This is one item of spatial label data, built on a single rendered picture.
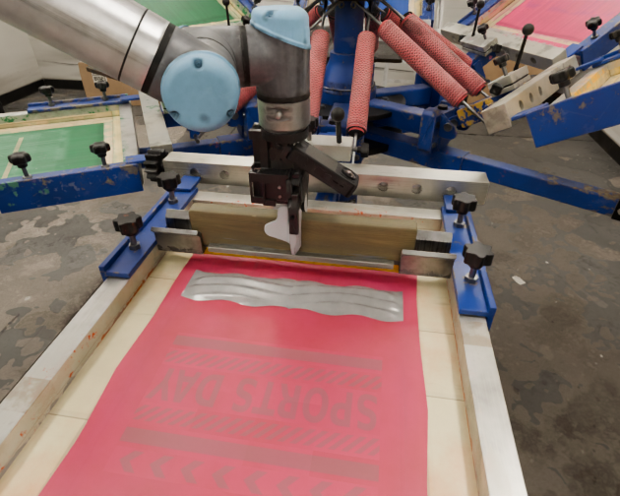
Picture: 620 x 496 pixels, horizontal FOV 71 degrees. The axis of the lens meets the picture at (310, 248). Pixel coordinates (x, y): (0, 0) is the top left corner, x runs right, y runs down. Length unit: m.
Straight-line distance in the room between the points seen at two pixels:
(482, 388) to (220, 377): 0.33
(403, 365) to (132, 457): 0.35
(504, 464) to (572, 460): 1.32
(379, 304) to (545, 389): 1.37
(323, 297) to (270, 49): 0.37
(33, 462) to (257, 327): 0.31
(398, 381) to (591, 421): 1.43
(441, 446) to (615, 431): 1.47
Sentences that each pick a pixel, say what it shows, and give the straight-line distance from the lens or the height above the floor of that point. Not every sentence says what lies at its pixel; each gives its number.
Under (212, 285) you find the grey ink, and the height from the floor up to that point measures 0.96.
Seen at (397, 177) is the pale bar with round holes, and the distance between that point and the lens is 0.91.
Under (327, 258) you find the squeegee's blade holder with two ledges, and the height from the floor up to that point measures 0.99.
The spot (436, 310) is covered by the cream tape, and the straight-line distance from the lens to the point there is 0.72.
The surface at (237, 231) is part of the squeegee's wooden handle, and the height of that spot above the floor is 1.02.
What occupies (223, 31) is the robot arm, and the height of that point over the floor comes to 1.34.
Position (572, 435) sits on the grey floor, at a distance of 1.92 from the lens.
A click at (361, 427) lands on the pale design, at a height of 0.95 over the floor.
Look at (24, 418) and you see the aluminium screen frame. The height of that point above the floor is 0.99.
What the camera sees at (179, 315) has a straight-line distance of 0.71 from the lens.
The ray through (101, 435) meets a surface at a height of 0.95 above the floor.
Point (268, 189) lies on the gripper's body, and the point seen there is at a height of 1.12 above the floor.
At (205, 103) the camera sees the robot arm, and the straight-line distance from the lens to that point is 0.46.
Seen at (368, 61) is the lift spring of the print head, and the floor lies 1.18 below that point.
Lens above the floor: 1.43
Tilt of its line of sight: 35 degrees down
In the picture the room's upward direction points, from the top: straight up
